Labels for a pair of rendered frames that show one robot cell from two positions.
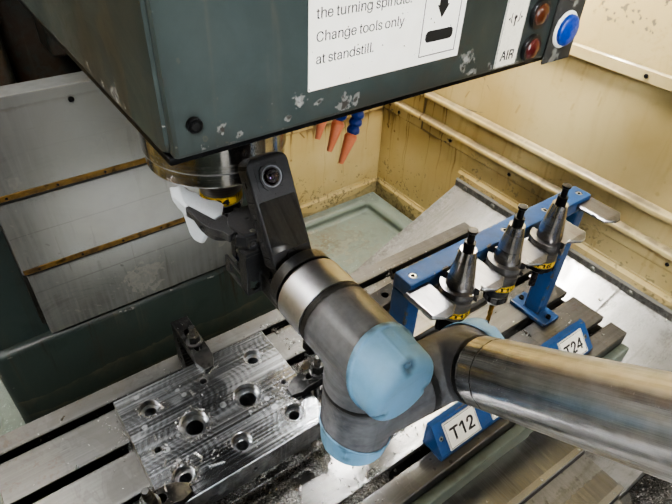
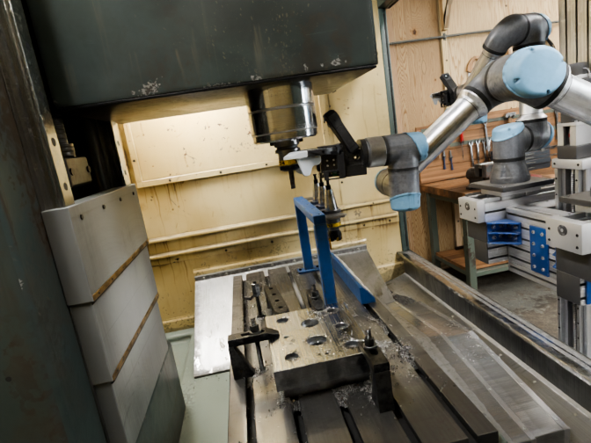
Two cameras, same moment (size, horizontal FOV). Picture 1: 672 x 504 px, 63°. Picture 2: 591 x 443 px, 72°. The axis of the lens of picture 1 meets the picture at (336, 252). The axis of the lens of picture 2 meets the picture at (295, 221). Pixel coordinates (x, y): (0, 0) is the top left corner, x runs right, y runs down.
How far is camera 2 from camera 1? 104 cm
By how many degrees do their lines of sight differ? 58
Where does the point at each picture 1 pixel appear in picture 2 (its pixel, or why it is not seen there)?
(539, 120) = (228, 212)
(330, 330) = (398, 139)
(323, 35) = not seen: hidden behind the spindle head
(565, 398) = (439, 129)
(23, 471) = not seen: outside the picture
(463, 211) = (215, 286)
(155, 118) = (373, 50)
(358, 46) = not seen: hidden behind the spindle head
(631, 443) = (460, 119)
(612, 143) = (267, 199)
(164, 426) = (311, 351)
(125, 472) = (316, 407)
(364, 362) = (415, 136)
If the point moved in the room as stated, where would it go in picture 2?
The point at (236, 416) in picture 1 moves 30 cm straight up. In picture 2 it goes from (323, 326) to (305, 214)
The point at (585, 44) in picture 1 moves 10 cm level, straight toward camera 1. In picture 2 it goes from (232, 166) to (242, 165)
